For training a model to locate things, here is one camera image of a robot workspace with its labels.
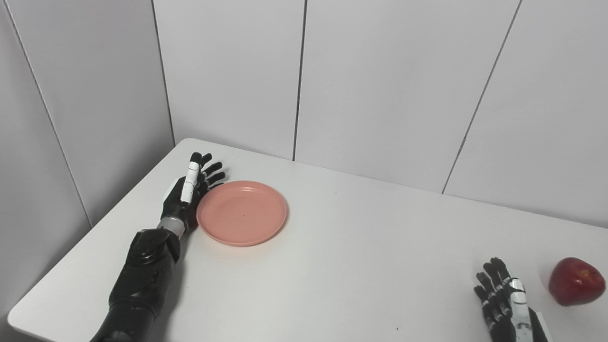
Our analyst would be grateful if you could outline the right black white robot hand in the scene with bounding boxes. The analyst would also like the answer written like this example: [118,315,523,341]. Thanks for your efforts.
[474,257,551,342]

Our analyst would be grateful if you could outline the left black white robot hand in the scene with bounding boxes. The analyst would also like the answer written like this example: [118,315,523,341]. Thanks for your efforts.
[160,152,227,233]

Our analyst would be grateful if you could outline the pink round plate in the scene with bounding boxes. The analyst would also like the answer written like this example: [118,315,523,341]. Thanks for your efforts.
[196,180,288,247]

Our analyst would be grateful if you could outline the red apple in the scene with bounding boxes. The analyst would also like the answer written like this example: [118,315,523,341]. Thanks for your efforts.
[548,257,607,307]

